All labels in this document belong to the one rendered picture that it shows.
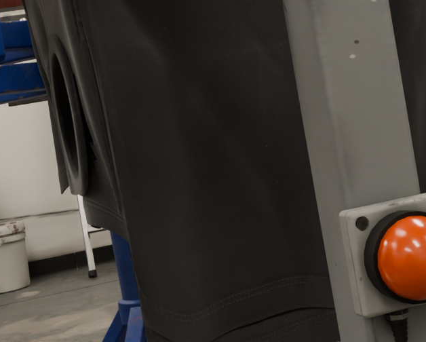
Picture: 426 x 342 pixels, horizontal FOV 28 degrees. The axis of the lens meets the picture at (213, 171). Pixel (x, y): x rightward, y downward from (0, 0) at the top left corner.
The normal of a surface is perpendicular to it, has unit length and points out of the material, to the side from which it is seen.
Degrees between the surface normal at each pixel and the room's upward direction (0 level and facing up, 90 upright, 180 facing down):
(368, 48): 90
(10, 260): 93
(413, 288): 118
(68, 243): 90
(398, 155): 90
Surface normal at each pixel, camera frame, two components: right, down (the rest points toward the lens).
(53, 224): 0.25, 0.00
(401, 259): -0.56, -0.02
